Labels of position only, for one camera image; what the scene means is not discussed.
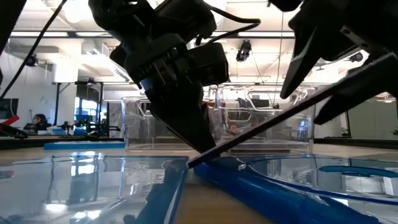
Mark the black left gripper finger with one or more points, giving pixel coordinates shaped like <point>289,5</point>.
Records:
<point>180,112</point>
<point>210,137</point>

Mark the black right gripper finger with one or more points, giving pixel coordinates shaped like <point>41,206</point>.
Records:
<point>303,59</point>
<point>367,87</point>

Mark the clear plastic bin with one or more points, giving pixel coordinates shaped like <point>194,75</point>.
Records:
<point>136,130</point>
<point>289,135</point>

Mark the black jewel case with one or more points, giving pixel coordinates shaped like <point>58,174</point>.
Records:
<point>264,124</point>

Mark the blue jewel case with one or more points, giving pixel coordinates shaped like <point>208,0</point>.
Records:
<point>77,186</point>
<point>264,193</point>
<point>84,145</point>

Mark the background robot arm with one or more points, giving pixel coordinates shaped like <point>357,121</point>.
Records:
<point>90,127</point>

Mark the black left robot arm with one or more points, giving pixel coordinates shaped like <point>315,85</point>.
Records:
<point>140,15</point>

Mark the person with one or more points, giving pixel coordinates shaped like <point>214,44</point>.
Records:
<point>38,119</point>

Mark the black metal table frame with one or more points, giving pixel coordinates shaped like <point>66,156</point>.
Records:
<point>357,142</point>

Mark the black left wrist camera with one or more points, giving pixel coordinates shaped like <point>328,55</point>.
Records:
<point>213,63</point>

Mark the black overhead camera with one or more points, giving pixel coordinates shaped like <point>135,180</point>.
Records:
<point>244,49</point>

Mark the black background workstation frame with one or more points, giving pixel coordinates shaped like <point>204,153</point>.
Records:
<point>101,105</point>

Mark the dark wall monitor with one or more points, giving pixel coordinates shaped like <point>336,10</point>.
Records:
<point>8,109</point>

